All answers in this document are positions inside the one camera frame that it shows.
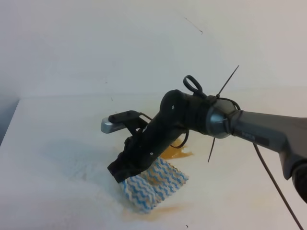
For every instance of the coffee stain on table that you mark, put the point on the coffee stain on table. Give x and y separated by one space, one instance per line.
173 153

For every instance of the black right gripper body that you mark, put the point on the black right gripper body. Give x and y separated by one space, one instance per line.
138 155

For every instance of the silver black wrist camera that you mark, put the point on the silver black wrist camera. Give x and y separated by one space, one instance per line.
130 120

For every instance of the blue white wavy striped cloth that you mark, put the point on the blue white wavy striped cloth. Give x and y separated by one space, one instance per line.
151 187

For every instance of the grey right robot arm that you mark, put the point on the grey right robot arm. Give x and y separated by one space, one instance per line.
285 135

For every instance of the black cable tie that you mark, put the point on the black cable tie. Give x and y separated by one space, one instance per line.
219 115

